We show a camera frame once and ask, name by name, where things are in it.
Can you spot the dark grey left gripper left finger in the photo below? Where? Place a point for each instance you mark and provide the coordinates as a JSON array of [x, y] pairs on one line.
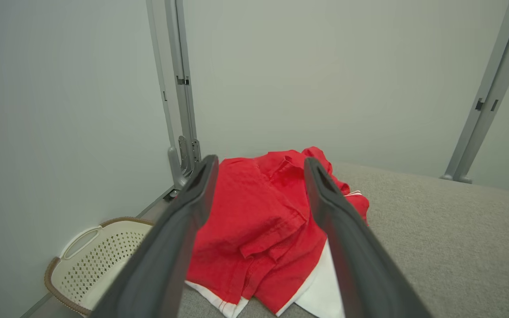
[[166, 247]]

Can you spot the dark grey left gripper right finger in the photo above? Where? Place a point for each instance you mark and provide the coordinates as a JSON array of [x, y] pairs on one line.
[[351, 256]]

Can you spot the red t-shirt white sleeves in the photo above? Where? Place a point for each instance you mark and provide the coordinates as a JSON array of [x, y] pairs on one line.
[[320, 291]]

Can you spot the red basketball jersey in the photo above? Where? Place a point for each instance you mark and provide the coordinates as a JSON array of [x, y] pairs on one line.
[[245, 198]]

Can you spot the cream plastic laundry basket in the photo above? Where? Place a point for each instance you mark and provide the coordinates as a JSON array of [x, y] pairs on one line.
[[91, 265]]

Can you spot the grey metal partition post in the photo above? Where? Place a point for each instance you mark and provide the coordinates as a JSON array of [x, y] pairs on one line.
[[488, 97], [184, 110]]

